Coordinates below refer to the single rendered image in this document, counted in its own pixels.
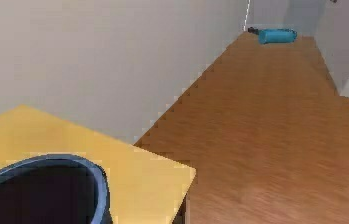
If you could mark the yellow wooden table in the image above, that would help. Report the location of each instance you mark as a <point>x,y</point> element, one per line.
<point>142,180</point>

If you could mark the blue cylinder with black tip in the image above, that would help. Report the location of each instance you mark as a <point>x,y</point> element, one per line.
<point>277,35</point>

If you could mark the dark blue round bowl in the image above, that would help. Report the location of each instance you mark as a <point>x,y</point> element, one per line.
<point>48,193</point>

